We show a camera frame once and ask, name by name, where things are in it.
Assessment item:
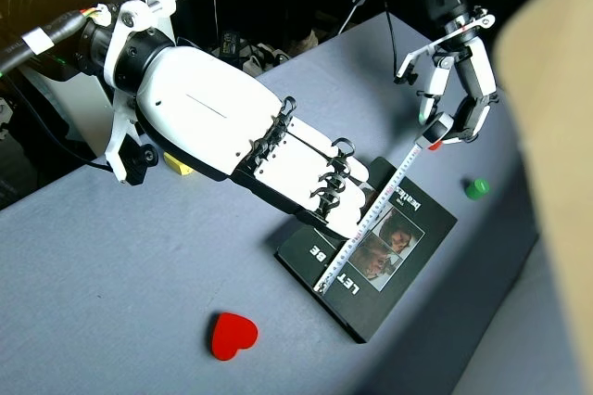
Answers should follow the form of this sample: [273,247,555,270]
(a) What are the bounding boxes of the white cabinet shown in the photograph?
[18,0,168,156]

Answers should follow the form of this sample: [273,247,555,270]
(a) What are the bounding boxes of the green cylinder block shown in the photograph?
[464,177,491,201]

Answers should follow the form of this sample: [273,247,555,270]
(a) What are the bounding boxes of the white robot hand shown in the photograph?
[416,35,500,145]
[135,45,372,242]

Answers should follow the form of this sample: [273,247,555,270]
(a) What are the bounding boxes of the yellow block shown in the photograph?
[162,151,196,177]

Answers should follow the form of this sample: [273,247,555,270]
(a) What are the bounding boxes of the grey table cloth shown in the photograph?
[0,12,593,395]

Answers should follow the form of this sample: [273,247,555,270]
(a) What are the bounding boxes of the measuring tape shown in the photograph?
[312,111,456,295]

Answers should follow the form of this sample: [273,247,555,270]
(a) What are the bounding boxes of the black Beatles book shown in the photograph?
[273,156,459,345]

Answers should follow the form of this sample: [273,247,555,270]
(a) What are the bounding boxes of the red heart block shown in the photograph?
[210,312,259,363]

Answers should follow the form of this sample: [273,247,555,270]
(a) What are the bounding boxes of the beige blurred panel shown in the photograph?
[493,0,593,395]

